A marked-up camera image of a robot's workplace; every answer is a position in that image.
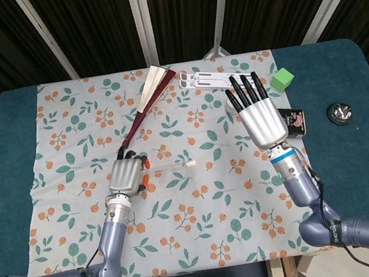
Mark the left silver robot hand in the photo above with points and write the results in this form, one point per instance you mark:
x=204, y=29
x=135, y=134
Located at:
x=123, y=176

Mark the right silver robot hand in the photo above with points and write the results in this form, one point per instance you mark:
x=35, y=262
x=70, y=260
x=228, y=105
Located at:
x=262, y=122

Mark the clear glass tube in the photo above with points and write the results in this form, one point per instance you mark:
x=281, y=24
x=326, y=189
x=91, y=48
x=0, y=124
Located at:
x=172, y=169

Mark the small white stopper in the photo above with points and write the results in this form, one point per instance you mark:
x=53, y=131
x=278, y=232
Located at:
x=191, y=164

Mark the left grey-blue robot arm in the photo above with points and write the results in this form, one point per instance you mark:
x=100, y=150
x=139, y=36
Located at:
x=113, y=234

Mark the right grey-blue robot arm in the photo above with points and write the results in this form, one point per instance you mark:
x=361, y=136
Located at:
x=297, y=184

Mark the black luncheon meat can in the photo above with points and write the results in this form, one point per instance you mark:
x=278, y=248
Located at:
x=295, y=121

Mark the small white jar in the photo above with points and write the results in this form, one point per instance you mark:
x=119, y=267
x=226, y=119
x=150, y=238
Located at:
x=229, y=109

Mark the green cube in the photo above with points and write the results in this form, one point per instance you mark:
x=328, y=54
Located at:
x=281, y=80

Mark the metal call bell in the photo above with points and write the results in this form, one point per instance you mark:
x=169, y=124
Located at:
x=340, y=113

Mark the dark red folding fan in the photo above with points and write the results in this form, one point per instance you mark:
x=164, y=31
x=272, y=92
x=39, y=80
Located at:
x=150, y=98

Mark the orange fruit print tablecloth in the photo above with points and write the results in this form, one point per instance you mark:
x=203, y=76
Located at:
x=200, y=213

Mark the teal table cover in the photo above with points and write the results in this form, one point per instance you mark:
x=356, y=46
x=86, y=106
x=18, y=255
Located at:
x=335, y=69

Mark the wooden board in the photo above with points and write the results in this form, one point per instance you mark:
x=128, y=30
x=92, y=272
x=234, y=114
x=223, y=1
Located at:
x=283, y=275

